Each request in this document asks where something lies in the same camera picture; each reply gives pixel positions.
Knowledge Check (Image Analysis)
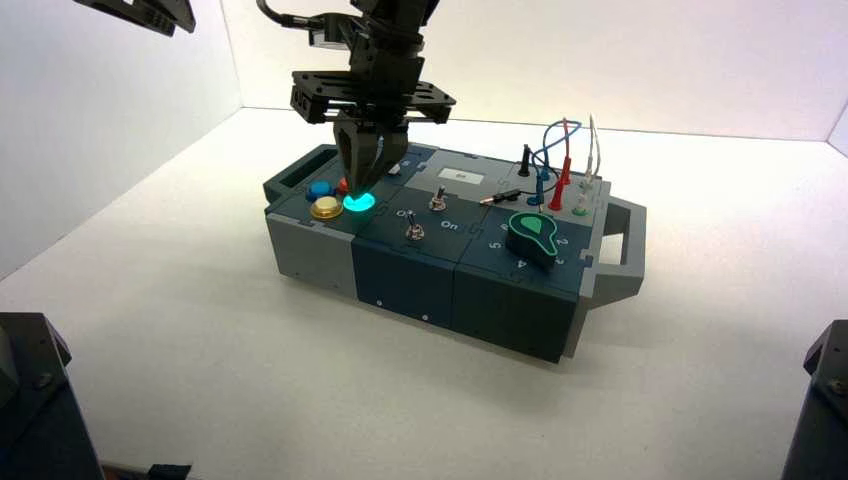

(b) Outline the small white display screen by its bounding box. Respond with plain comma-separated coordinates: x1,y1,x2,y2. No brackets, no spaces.
437,167,486,185

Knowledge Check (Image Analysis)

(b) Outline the grey box handle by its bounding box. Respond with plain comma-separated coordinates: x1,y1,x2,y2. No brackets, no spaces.
589,195,647,311

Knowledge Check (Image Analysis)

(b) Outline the yellow push button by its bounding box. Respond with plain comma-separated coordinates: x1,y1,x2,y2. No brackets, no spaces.
309,196,345,221

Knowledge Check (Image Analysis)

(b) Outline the blue wire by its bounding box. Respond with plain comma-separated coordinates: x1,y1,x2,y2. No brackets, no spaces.
529,120,584,193

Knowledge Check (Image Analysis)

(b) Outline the dark teal box handle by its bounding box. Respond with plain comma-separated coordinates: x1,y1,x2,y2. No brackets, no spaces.
262,145,342,205

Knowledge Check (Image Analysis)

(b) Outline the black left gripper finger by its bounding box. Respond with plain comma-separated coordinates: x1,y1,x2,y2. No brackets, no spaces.
72,0,178,37
140,0,197,34

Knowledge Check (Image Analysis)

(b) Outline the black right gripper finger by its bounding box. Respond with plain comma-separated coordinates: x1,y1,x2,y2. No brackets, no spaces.
333,122,368,197
362,124,411,194

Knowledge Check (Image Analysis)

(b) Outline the white wire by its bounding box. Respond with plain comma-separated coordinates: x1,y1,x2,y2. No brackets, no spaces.
586,113,602,177

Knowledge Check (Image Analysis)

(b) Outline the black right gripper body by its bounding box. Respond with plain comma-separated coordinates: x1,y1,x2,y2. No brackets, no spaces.
290,33,458,128

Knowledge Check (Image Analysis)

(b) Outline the black and green rotary knob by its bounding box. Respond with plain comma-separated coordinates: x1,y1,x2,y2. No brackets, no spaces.
506,211,560,270

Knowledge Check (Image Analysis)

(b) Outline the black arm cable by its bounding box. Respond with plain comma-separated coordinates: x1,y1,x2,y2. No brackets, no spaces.
256,0,326,31

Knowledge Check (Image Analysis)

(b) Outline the green push button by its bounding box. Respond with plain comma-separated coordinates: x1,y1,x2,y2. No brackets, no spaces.
342,191,378,215

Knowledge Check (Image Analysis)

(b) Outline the grey and teal task box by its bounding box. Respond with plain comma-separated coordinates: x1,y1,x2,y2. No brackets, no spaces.
262,135,647,364

